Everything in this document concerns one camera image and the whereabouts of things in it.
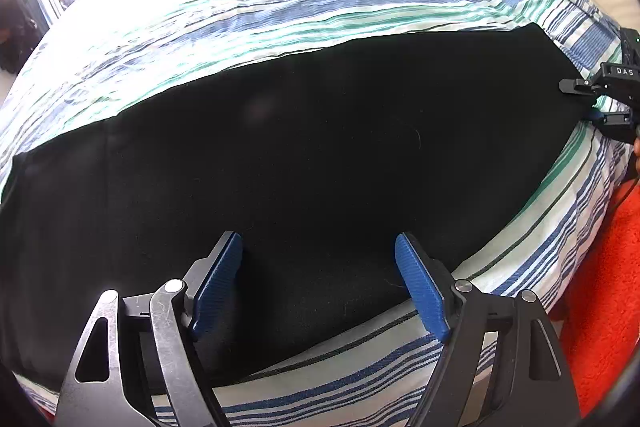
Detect black pants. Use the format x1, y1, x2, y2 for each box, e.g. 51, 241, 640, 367
1, 25, 588, 389

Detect dark hanging jacket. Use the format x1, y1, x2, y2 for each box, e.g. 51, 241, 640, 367
0, 0, 49, 75

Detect striped bed sheet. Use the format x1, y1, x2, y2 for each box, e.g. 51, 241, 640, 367
1, 0, 630, 426

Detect orange fleece trousers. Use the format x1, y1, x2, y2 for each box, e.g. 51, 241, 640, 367
553, 181, 639, 416

